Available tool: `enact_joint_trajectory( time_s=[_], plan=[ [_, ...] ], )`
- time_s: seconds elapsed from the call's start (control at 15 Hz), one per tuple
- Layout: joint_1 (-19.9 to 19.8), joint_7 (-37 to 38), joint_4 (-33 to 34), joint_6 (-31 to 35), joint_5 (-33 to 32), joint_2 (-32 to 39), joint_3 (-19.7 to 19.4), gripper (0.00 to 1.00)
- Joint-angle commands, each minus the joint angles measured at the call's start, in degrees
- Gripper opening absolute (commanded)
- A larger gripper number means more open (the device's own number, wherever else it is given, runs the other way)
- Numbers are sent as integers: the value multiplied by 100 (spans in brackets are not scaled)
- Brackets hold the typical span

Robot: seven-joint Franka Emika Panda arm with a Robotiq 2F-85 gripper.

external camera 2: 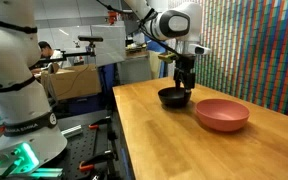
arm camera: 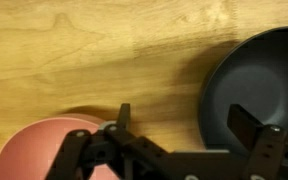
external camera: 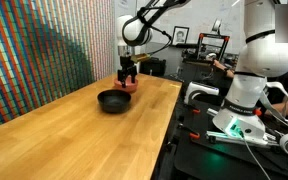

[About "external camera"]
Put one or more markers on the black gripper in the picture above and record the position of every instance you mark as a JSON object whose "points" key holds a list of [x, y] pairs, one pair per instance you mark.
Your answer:
{"points": [[127, 65]]}

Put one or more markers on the black bowl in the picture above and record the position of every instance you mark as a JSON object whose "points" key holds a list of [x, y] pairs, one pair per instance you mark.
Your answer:
{"points": [[114, 101]]}

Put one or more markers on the white handheld controller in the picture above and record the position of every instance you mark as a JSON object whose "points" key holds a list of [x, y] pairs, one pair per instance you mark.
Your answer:
{"points": [[216, 25]]}

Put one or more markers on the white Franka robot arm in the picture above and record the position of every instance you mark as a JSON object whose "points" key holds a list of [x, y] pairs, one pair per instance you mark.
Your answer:
{"points": [[267, 53]]}

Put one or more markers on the pink bowl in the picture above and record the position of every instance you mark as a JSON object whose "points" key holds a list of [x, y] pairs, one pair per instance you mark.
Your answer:
{"points": [[132, 87]]}

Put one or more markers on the person's hand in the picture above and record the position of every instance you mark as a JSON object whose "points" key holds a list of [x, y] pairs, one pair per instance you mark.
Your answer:
{"points": [[218, 65]]}

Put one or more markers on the black equipment case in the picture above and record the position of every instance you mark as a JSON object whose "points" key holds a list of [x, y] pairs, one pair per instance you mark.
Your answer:
{"points": [[152, 66]]}

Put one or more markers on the framed portrait picture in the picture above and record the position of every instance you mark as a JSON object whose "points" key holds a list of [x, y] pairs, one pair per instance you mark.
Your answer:
{"points": [[180, 35]]}

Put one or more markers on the white grey box device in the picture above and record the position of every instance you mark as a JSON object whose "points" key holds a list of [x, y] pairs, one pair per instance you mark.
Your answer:
{"points": [[202, 88]]}

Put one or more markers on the orange clamp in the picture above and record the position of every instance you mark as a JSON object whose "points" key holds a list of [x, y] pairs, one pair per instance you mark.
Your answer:
{"points": [[196, 111], [194, 135]]}

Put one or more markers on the black robot cart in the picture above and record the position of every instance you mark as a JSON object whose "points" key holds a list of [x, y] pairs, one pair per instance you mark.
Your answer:
{"points": [[214, 163]]}

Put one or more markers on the orange knob at base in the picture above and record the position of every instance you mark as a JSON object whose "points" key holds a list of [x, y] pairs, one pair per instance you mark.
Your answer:
{"points": [[257, 112]]}

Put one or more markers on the gold wrist camera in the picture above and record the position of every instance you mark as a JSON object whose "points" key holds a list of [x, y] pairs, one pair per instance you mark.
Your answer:
{"points": [[140, 57]]}

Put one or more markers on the colourful striped wall panel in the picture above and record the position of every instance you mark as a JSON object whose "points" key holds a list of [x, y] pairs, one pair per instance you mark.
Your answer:
{"points": [[34, 56]]}

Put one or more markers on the black orange 3D printer frame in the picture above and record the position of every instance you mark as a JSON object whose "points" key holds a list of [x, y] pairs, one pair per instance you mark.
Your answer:
{"points": [[225, 46]]}

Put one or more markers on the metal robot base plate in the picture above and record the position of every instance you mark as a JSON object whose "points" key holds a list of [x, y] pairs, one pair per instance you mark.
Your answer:
{"points": [[217, 136]]}

